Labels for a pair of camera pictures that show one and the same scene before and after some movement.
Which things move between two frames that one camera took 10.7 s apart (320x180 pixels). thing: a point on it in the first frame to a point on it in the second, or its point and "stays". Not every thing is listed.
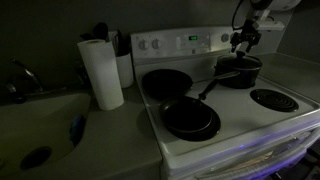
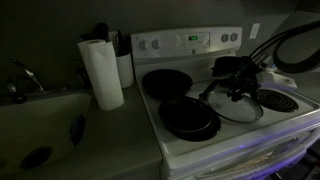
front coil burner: (274, 99) stays
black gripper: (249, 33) to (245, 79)
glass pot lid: (240, 60) to (244, 110)
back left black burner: (161, 84) stays
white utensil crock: (125, 70) stays
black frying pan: (189, 117) stays
